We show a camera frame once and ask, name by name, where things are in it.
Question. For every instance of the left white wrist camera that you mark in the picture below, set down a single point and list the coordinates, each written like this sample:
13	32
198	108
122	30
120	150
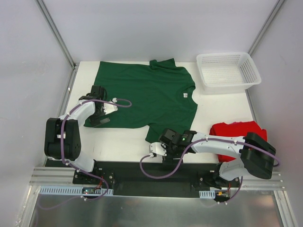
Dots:
109	108

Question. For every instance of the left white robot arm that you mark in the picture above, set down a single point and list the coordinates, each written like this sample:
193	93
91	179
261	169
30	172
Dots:
62	135

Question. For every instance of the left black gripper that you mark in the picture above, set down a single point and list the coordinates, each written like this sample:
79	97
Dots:
98	119

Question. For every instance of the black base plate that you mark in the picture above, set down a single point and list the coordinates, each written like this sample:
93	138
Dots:
154	179

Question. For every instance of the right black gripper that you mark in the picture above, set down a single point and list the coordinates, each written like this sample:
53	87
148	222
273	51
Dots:
171	160

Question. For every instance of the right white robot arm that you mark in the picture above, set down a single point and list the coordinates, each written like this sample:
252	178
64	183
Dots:
251	154

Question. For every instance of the right white cable duct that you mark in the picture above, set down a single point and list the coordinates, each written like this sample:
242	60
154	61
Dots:
210	194

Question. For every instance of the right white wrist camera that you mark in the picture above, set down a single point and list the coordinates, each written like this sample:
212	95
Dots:
157	149

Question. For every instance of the red folded t shirt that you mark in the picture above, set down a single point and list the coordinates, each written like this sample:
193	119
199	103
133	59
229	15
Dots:
237	129

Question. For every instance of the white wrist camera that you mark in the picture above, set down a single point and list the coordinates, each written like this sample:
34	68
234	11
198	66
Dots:
157	149
109	108

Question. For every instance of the white plastic basket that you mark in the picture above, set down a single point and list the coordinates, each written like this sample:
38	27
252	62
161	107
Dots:
227	72

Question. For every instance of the green t shirt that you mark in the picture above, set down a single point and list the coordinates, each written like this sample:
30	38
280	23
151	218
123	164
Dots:
160	92

